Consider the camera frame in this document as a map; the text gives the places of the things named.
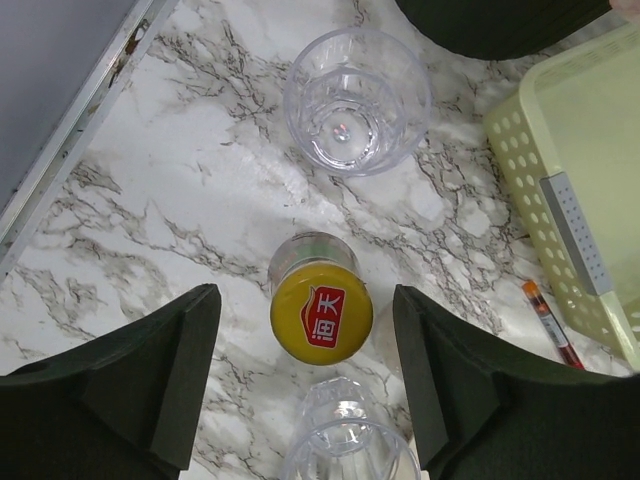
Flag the green-lid seasoning shaker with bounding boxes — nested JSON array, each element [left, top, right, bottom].
[[371, 302, 396, 349]]

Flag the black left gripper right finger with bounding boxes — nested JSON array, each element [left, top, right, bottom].
[[393, 285, 639, 479]]

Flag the pale green plastic basket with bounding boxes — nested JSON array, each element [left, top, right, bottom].
[[484, 24, 639, 368]]

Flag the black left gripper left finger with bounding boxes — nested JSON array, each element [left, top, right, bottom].
[[1, 284, 221, 479]]

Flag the yellow-lid sauce jar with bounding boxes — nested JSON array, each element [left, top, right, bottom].
[[268, 231, 374, 366]]

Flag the black ribbed trash bin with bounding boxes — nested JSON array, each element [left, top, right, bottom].
[[396, 0, 611, 61]]

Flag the clear plastic cup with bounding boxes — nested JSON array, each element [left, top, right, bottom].
[[279, 376, 421, 480], [283, 27, 432, 177]]

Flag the red pen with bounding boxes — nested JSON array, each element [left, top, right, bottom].
[[522, 280, 584, 370]]

